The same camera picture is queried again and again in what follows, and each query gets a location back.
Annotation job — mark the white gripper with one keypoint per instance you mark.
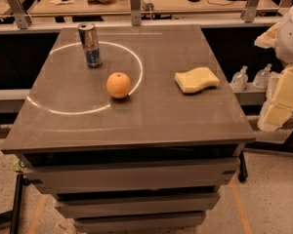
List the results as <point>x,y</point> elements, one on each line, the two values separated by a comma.
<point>279,37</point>

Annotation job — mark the clear sanitizer bottle right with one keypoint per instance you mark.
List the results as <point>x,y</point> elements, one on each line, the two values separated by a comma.
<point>262,77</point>

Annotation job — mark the right metal bracket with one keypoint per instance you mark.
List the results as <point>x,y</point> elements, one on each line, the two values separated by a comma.
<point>249,12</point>

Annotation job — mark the left metal bracket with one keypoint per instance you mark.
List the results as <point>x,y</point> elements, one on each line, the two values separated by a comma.
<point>22,19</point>

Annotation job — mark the clear sanitizer bottle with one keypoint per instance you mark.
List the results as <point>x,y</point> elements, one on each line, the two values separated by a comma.
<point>239,80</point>
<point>262,77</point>

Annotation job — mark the middle metal bracket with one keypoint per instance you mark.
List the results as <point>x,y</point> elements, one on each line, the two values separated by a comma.
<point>135,6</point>

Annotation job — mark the metal bracket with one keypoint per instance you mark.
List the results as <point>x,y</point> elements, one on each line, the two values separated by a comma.
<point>22,19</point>
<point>249,12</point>
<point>135,6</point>

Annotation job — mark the yellow sponge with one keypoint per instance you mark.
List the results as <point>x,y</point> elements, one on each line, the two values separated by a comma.
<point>196,80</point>

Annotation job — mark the orange fruit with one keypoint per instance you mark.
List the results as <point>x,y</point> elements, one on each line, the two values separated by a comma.
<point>118,85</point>

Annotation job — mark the white power strip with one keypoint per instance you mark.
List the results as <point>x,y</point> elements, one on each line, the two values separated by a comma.
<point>147,5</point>

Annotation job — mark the clear sanitizer bottle left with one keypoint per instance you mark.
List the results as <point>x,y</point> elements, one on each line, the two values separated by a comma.
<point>239,80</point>

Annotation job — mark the silver blue drink can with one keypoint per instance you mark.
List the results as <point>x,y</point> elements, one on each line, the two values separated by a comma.
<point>90,43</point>

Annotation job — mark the grey drawer cabinet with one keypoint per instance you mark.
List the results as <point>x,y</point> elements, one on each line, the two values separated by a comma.
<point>155,158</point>

